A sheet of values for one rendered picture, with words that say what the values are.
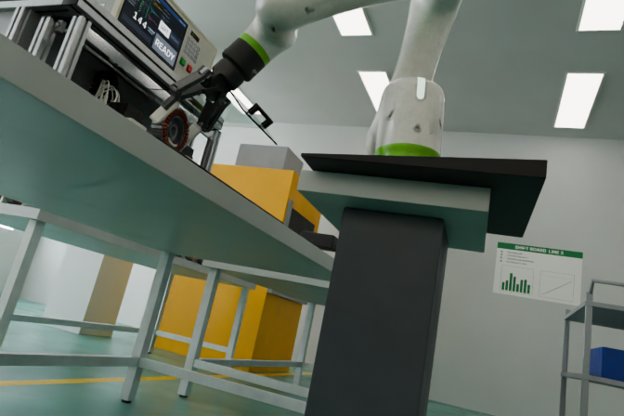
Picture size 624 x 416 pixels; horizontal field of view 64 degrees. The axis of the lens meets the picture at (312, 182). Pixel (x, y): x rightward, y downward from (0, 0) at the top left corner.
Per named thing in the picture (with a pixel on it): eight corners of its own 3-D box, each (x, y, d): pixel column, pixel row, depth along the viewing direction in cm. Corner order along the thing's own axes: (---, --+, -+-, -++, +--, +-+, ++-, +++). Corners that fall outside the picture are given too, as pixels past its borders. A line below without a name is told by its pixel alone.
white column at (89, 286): (111, 336, 505) (197, 52, 596) (78, 334, 465) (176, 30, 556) (74, 327, 524) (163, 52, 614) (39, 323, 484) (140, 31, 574)
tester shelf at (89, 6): (221, 130, 174) (224, 118, 175) (75, 4, 113) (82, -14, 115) (122, 123, 190) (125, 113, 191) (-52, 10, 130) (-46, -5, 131)
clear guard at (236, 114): (277, 145, 157) (281, 127, 159) (243, 110, 136) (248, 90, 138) (190, 139, 170) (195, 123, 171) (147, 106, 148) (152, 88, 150)
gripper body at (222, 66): (230, 71, 125) (203, 97, 124) (217, 50, 117) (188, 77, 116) (250, 86, 122) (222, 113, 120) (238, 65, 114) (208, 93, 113)
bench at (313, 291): (420, 418, 390) (433, 319, 411) (366, 454, 226) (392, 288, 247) (292, 383, 431) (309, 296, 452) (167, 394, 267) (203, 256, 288)
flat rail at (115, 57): (214, 141, 169) (216, 134, 170) (79, 32, 114) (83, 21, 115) (211, 141, 170) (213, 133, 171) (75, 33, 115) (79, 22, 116)
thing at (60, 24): (196, 136, 172) (199, 129, 173) (57, 29, 117) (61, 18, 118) (192, 136, 173) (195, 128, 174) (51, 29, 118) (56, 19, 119)
